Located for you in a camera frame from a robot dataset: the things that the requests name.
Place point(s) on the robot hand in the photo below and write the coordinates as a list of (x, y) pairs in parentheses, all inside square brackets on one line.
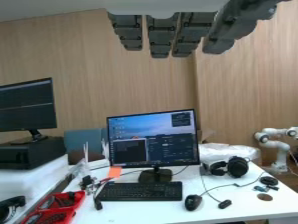
[(161, 33)]

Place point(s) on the small black monitor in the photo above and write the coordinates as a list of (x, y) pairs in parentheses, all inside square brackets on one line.
[(153, 136)]

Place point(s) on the large black monitor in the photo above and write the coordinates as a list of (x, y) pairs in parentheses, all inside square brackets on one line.
[(27, 103)]

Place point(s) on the clear plastic bag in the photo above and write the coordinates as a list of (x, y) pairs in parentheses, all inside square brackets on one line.
[(228, 150)]

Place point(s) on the small white jointed device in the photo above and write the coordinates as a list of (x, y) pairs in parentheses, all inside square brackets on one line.
[(277, 141)]

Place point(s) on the orange paper note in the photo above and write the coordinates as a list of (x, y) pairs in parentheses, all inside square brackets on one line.
[(115, 171)]

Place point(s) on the black headphones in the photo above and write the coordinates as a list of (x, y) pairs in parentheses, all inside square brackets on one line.
[(10, 204), (233, 166)]

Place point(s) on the black box-shaped device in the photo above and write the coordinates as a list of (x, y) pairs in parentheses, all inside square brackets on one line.
[(31, 152)]

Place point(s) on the black keyboard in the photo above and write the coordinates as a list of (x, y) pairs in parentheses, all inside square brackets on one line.
[(140, 191)]

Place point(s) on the round black disc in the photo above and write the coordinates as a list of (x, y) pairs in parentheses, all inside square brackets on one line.
[(268, 181)]

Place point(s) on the black mouse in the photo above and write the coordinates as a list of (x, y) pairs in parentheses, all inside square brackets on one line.
[(193, 202)]

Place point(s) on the white foam block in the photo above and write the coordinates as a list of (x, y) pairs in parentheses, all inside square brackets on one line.
[(31, 178)]

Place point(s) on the small black dongle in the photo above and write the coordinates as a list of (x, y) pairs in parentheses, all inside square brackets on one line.
[(225, 204)]

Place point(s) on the small black adapter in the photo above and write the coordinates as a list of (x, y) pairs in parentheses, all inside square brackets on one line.
[(97, 204)]

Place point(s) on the red tray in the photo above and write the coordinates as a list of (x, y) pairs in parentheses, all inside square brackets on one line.
[(48, 217), (67, 199)]

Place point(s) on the white desk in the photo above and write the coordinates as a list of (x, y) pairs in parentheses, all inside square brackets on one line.
[(248, 210)]

